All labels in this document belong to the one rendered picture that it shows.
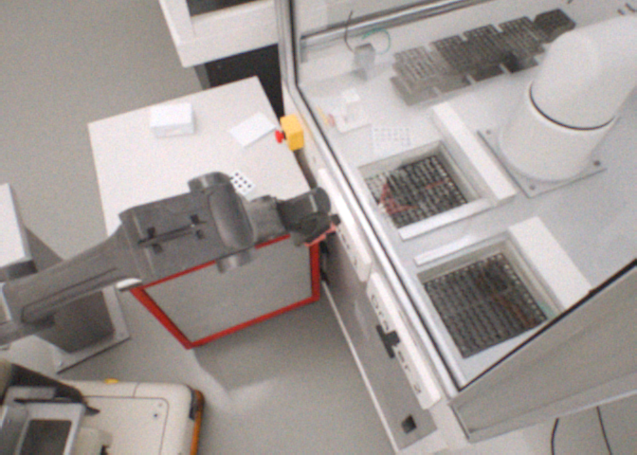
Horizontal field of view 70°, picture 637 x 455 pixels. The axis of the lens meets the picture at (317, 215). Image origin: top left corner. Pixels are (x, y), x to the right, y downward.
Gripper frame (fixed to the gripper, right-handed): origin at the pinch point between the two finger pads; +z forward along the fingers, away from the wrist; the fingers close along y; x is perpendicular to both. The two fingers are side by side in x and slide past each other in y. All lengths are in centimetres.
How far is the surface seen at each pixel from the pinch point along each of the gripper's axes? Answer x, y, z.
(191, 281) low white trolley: 14.4, -46.7, 1.4
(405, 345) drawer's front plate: -31.8, 4.1, 0.8
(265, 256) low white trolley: 14.1, -28.6, 15.7
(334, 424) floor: -31, -60, 68
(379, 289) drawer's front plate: -18.9, 4.7, 0.8
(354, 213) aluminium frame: -2.2, 9.2, -3.2
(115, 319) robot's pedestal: 41, -116, 28
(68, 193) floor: 116, -126, 23
